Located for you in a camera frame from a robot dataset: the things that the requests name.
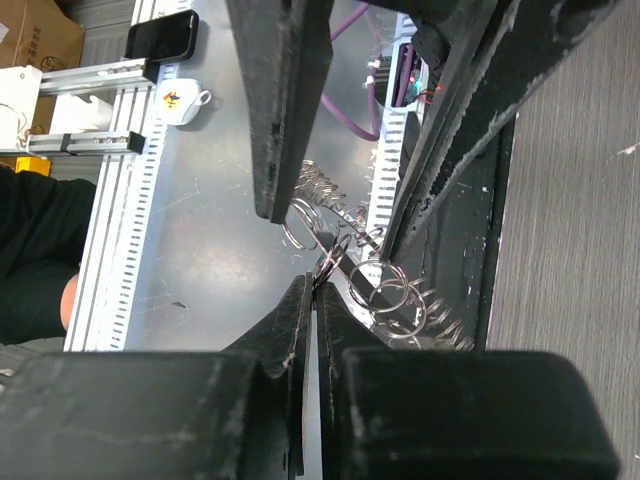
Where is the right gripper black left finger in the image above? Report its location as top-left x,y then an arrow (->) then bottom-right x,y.
1,275 -> 312,479

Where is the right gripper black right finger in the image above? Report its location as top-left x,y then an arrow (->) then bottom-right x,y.
317,284 -> 620,479

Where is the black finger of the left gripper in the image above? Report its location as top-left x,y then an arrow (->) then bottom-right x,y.
226,0 -> 334,224
382,1 -> 617,261

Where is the chain of silver keyrings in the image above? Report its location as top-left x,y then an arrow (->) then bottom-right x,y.
282,159 -> 476,351

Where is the black phone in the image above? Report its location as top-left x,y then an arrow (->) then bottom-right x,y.
124,9 -> 200,64

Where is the white teacup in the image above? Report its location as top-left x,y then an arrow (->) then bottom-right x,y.
156,78 -> 212,126

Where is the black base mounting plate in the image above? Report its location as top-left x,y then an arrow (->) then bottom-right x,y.
397,120 -> 515,350

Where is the brown cardboard box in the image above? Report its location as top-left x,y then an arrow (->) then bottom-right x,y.
1,0 -> 85,72

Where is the person in black clothes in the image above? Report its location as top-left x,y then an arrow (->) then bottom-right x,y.
1,166 -> 96,344

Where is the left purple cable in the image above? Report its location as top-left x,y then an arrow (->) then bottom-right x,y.
319,4 -> 416,141

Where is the aluminium frame rail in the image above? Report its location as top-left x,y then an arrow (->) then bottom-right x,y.
1,59 -> 159,158

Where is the slotted grey cable duct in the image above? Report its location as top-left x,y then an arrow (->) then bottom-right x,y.
64,86 -> 175,352

